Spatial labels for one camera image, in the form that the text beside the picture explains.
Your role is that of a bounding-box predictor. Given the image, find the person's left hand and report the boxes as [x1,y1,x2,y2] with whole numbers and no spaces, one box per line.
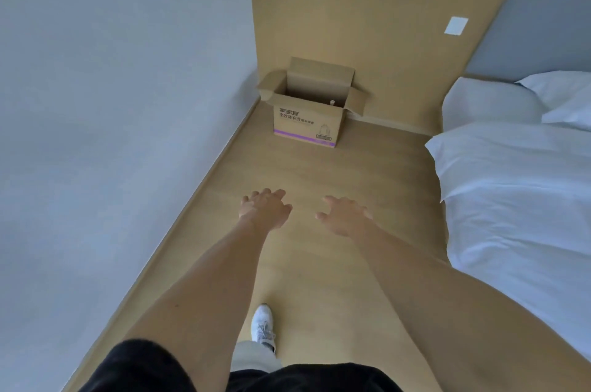
[238,188,293,233]

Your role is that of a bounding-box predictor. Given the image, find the person's right hand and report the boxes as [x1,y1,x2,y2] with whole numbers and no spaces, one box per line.
[315,195,375,238]

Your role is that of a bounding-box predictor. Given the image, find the brown cardboard box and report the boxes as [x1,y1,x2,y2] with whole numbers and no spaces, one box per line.
[257,57,370,148]

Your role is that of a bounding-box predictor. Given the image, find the person's left forearm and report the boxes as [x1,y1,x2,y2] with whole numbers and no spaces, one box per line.
[124,220,271,392]

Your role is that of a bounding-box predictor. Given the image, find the person's right forearm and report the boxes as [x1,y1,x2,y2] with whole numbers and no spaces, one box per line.
[355,228,591,392]

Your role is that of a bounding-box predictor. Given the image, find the white sneaker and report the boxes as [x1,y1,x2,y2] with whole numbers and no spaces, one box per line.
[251,303,277,356]

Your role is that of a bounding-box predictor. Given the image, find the light denim shorts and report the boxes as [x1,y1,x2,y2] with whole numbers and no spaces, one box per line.
[230,340,283,374]

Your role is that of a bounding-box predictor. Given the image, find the white bed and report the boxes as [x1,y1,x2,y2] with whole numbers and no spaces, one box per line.
[424,71,591,362]

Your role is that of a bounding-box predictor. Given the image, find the black t-shirt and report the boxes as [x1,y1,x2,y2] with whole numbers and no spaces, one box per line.
[81,338,403,392]

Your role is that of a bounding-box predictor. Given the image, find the white pillow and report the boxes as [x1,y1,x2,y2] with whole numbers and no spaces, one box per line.
[515,71,591,132]

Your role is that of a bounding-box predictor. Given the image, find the grey headboard panel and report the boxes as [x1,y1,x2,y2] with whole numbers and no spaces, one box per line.
[464,0,591,83]

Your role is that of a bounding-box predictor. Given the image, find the white wall switch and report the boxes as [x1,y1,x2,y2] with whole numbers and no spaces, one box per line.
[444,16,470,36]

